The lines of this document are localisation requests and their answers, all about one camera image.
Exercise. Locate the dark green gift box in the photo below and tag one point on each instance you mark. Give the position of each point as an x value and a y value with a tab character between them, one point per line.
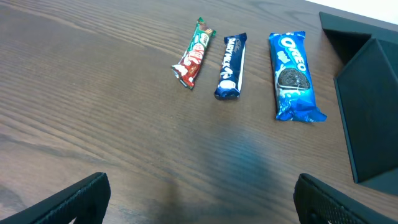
366	90

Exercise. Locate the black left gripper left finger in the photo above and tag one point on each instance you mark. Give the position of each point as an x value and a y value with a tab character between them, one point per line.
83	202

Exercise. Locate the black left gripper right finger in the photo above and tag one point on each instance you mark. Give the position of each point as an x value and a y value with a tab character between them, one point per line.
318	203

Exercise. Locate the Dairy Milk chocolate bar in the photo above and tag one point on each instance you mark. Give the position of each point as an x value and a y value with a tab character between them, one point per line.
231	73

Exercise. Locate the blue Oreo cookie pack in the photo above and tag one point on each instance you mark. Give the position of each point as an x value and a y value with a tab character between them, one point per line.
294	93

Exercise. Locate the KitKat Milo chocolate bar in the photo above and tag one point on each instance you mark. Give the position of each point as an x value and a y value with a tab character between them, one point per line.
189	65

